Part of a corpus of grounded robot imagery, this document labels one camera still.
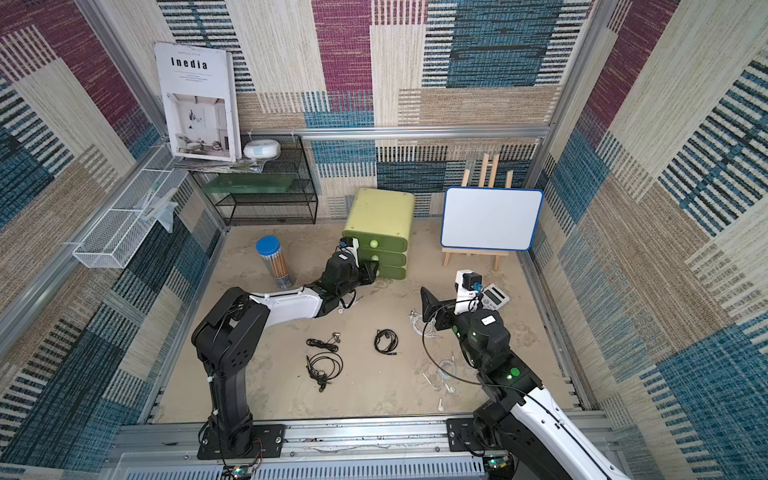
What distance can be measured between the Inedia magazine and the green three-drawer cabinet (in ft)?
1.24

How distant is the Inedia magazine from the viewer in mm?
758

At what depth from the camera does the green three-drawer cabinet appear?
0.90 m

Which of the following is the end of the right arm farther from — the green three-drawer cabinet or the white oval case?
the white oval case
